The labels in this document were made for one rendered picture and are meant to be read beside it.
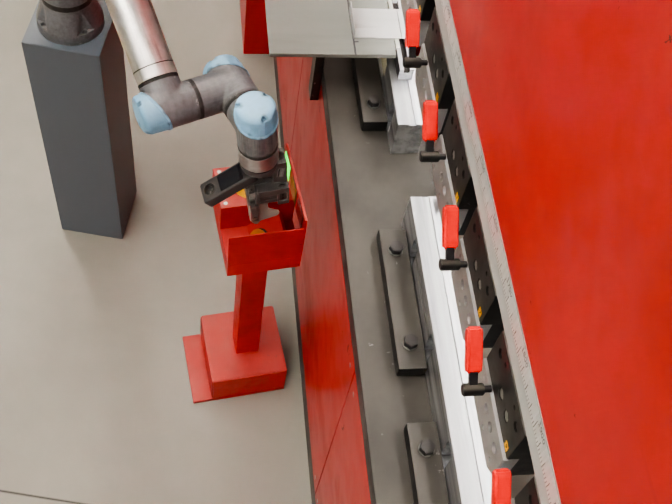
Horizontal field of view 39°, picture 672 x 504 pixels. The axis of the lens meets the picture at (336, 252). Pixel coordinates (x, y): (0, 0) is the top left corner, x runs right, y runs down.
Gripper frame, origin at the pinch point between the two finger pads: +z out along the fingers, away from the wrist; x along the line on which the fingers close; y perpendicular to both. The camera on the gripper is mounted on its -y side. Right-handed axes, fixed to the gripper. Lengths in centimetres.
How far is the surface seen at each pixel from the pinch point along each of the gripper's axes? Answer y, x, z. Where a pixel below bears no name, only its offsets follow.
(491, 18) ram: 32, -21, -71
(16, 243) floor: -62, 54, 75
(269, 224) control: 4.0, 2.3, 7.1
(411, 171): 34.0, 1.9, -4.4
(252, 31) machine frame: 19, 119, 71
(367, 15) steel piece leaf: 31.9, 34.1, -17.4
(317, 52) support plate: 19.0, 25.2, -18.3
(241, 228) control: -1.9, 4.1, 9.6
